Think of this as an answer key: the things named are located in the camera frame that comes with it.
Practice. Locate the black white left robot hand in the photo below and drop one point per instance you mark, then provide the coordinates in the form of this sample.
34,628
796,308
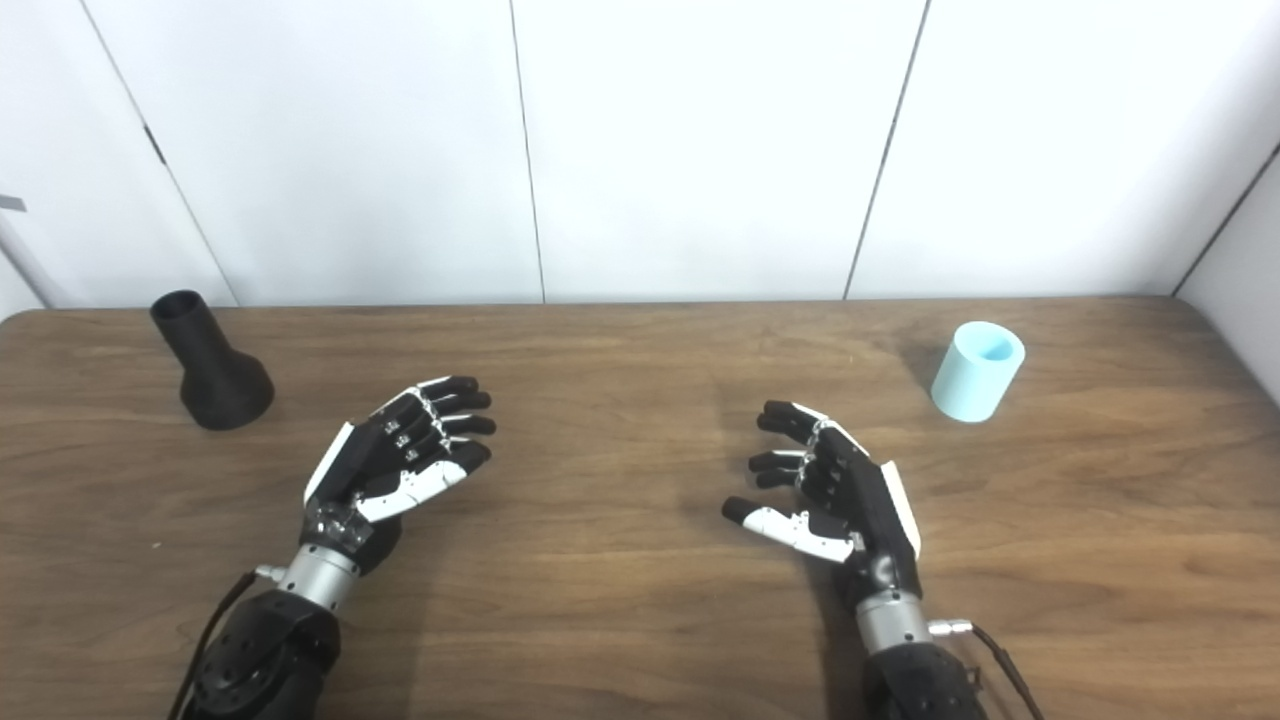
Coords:
385,450

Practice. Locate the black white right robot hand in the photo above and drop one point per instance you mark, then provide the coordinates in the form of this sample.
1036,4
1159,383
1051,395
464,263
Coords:
870,500

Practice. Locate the black flared nozzle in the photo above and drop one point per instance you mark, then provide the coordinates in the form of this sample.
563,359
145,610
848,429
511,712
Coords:
215,385

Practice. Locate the black wall panel hinge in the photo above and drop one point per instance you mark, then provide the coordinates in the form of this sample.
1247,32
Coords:
155,145

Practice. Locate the small gray wall tape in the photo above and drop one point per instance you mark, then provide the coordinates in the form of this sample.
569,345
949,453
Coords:
10,204

